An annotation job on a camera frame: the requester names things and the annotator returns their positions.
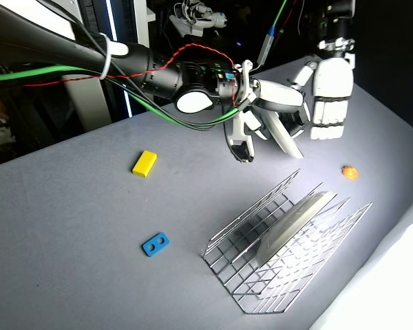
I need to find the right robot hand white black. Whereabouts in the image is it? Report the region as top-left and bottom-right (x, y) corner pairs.
(242, 78), (313, 141)

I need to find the green cable on right arm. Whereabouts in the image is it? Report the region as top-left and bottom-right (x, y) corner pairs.
(0, 65), (242, 124)

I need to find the white ceramic plate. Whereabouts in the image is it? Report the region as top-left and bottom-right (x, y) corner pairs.
(266, 111), (304, 160)
(256, 190), (338, 267)

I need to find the blue block with two holes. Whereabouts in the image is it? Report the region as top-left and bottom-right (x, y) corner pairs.
(140, 232), (171, 258)

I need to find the white robotic device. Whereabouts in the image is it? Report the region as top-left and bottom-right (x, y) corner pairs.
(168, 0), (228, 39)

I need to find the yellow rectangular block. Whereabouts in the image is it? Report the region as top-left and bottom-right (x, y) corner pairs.
(131, 150), (158, 178)

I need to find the thin green wire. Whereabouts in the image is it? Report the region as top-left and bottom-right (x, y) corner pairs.
(271, 0), (288, 30)

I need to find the orange swirl cookie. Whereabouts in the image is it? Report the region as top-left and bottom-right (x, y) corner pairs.
(341, 165), (359, 182)

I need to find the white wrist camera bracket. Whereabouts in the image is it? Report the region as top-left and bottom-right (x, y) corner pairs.
(316, 37), (356, 65)
(223, 60), (256, 164)

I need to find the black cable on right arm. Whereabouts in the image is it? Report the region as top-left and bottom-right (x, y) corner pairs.
(37, 0), (242, 131)

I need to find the silver wire rack shelf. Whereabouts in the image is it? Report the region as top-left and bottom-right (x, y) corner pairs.
(202, 168), (373, 316)

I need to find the white cable strap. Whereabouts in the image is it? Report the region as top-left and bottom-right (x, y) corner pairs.
(98, 32), (129, 80)

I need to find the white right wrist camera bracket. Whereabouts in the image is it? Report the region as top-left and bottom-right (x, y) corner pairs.
(223, 60), (256, 164)

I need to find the grey plug with blue end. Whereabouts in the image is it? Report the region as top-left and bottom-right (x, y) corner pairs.
(256, 27), (276, 66)

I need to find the blue white light strip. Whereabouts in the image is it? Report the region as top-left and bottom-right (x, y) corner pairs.
(105, 0), (134, 118)

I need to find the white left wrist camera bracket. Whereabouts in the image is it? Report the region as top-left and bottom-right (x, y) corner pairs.
(316, 37), (356, 65)

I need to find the white cabinet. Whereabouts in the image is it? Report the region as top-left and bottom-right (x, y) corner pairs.
(63, 0), (156, 133)

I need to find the red wire on right arm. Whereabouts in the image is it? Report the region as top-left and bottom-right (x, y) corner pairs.
(20, 43), (235, 107)

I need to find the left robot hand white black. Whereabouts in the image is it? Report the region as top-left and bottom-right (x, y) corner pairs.
(288, 56), (354, 141)

